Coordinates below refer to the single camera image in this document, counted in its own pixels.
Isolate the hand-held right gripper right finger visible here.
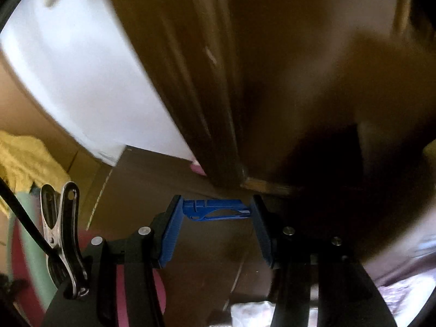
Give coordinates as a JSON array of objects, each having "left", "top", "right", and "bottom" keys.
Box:
[{"left": 251, "top": 194, "right": 398, "bottom": 327}]

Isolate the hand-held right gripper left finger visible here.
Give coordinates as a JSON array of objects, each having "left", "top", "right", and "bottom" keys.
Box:
[{"left": 41, "top": 195, "right": 183, "bottom": 327}]

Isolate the blue plastic tool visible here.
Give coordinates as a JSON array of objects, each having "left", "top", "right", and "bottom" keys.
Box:
[{"left": 182, "top": 198, "right": 253, "bottom": 223}]

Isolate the dark wooden nightstand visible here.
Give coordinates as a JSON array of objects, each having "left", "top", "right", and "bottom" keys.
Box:
[{"left": 85, "top": 145, "right": 293, "bottom": 327}]

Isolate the white crumpled wrapper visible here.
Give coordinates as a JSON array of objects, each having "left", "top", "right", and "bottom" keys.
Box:
[{"left": 231, "top": 300, "right": 277, "bottom": 327}]

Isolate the metal spring clip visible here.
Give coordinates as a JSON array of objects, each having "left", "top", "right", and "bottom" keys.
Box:
[{"left": 40, "top": 181, "right": 90, "bottom": 298}]

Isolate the dark wooden headboard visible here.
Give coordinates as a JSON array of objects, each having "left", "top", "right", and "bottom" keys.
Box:
[{"left": 92, "top": 0, "right": 436, "bottom": 280}]

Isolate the yellow fleece jacket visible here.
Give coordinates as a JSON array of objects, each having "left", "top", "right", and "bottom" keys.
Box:
[{"left": 0, "top": 129, "right": 70, "bottom": 219}]

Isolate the black cable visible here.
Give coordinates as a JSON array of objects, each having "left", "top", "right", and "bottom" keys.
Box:
[{"left": 0, "top": 176, "right": 53, "bottom": 258}]

